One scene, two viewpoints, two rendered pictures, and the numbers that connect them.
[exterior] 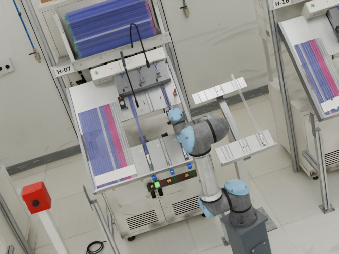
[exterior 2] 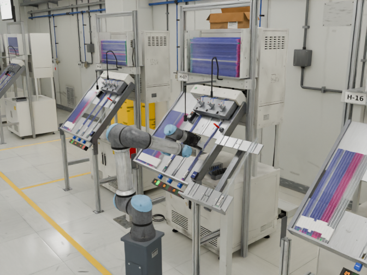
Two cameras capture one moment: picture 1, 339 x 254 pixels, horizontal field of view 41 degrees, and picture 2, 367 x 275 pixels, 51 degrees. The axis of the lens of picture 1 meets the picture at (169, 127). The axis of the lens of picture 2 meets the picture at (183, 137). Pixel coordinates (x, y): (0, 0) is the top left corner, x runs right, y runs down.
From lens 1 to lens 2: 2.23 m
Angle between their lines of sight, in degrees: 50
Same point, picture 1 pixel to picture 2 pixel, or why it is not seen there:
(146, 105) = (202, 127)
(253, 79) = not seen: outside the picture
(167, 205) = not seen: hidden behind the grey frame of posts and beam
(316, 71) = (330, 184)
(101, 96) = (190, 106)
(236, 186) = (138, 199)
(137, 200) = (181, 201)
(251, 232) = (131, 245)
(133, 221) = (175, 216)
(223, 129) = (126, 137)
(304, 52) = (340, 161)
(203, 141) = (113, 137)
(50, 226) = not seen: hidden behind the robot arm
